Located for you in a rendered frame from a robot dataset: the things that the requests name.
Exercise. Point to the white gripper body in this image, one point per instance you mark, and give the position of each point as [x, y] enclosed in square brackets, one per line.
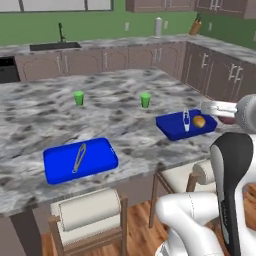
[209, 107]

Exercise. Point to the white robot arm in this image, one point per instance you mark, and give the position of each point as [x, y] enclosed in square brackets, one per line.
[186, 213]

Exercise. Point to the yellow-brown round potato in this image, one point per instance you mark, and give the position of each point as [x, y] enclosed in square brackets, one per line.
[199, 121]

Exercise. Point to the blue rectangular tray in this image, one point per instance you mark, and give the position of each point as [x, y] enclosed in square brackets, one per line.
[96, 158]
[171, 125]

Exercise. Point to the dark red food piece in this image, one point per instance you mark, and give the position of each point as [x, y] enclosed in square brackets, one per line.
[228, 120]

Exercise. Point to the brown base cupboard run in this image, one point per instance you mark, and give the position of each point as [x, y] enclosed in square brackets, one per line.
[216, 71]
[116, 60]

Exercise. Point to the green plastic cup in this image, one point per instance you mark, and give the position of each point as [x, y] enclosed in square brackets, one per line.
[145, 100]
[79, 98]

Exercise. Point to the wooden stool with white cushion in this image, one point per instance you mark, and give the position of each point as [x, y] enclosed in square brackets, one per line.
[178, 176]
[88, 210]

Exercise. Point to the wooden knife block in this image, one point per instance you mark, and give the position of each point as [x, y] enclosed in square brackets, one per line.
[195, 28]

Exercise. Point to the black sink tap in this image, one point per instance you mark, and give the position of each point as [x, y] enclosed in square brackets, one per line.
[61, 33]

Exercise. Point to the dark kitchen sink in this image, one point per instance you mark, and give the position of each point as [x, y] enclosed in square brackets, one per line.
[55, 46]

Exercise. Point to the black dishwasher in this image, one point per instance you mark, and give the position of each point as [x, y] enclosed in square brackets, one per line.
[8, 70]

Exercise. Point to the white wall socket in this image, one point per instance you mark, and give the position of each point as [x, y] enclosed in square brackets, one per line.
[165, 25]
[210, 26]
[127, 26]

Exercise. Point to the brown wall cupboard run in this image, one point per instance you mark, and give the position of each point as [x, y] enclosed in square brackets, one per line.
[186, 5]

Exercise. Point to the window with dark frame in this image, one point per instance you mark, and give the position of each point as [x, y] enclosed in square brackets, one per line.
[53, 4]

